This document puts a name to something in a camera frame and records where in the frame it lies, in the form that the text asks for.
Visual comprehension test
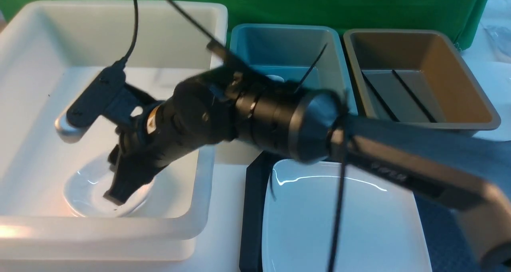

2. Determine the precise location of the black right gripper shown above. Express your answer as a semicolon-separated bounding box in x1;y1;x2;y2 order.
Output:
104;66;237;205

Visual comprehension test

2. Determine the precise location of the small white dish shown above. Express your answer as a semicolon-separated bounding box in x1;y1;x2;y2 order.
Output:
63;152;154;218

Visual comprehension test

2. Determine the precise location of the large white square plate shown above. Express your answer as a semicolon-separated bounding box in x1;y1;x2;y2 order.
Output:
261;160;432;272

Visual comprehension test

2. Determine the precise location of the black chopstick gold band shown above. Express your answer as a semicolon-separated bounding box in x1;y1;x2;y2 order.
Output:
391;69;437;123
361;72;400;122

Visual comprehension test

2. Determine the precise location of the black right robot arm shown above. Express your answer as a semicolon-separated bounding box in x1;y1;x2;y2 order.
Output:
104;65;510;272

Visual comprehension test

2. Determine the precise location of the large white plastic tub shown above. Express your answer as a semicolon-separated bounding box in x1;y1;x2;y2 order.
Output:
0;0;215;261

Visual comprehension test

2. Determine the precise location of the white ceramic soup spoon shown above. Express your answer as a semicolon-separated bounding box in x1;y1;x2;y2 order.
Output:
266;74;285;82

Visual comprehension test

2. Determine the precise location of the blue plastic bin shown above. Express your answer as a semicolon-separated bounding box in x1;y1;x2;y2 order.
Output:
230;24;358;114

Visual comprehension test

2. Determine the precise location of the brown plastic bin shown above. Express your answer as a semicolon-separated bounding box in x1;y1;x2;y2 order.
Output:
343;29;501;135

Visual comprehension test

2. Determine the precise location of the black plastic serving tray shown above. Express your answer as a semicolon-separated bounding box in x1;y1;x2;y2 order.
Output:
239;152;479;272

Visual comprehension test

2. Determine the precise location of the green backdrop cloth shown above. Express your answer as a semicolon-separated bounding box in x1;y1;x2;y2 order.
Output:
0;0;493;50

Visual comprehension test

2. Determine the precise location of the clear plastic bag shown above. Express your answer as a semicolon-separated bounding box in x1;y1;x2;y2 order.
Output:
483;24;511;63

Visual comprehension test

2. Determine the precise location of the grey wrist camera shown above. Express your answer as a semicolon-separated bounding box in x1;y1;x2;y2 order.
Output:
55;64;126;143

